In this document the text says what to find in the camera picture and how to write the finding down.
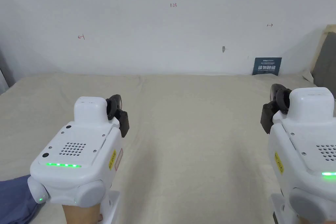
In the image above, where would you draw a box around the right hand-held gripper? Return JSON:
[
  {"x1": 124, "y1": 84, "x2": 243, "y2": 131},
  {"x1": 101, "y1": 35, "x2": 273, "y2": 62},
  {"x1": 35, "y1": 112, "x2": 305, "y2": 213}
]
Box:
[{"x1": 260, "y1": 83, "x2": 336, "y2": 224}]

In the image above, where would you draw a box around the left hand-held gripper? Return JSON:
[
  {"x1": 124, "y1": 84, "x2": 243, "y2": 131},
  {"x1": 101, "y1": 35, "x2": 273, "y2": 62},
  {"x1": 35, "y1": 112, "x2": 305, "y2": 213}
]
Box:
[{"x1": 27, "y1": 94, "x2": 131, "y2": 224}]

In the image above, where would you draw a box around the person's left hand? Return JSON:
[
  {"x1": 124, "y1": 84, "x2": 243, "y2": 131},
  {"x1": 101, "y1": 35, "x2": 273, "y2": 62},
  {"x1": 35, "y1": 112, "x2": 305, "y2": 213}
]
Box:
[{"x1": 62, "y1": 203, "x2": 103, "y2": 224}]

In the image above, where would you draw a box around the person's right hand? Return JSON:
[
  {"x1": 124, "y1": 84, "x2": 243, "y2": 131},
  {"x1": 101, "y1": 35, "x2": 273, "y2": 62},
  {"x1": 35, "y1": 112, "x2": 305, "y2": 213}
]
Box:
[{"x1": 297, "y1": 214, "x2": 336, "y2": 224}]

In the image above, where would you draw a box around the grey cushion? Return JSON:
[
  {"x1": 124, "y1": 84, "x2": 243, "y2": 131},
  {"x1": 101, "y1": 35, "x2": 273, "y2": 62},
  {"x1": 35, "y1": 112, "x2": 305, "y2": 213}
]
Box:
[{"x1": 311, "y1": 31, "x2": 336, "y2": 94}]

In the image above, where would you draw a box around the dark blue sign card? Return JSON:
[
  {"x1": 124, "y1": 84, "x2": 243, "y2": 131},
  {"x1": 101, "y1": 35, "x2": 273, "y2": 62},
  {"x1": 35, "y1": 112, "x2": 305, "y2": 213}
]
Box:
[{"x1": 252, "y1": 57, "x2": 283, "y2": 76}]

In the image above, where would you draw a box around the beige padded headboard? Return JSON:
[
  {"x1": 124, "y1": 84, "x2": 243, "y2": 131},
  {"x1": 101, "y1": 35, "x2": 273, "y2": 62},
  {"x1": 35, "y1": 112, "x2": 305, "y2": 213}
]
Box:
[{"x1": 302, "y1": 24, "x2": 336, "y2": 82}]

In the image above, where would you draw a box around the bed with beige sheet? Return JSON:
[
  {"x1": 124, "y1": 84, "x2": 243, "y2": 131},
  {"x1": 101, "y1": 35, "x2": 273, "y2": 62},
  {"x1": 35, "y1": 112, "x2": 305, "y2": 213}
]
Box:
[{"x1": 0, "y1": 73, "x2": 336, "y2": 224}]

